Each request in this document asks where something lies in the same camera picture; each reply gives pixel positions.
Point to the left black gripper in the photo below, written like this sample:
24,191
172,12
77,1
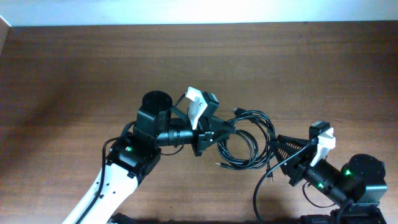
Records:
207,132

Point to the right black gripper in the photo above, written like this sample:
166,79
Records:
304,157

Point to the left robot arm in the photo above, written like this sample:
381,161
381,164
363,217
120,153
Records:
130,157

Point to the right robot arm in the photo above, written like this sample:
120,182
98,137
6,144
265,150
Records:
356,188

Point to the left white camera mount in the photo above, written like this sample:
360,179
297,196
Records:
196,107

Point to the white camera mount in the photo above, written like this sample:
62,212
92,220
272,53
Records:
326,142
196,107

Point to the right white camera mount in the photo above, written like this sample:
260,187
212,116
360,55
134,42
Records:
326,142

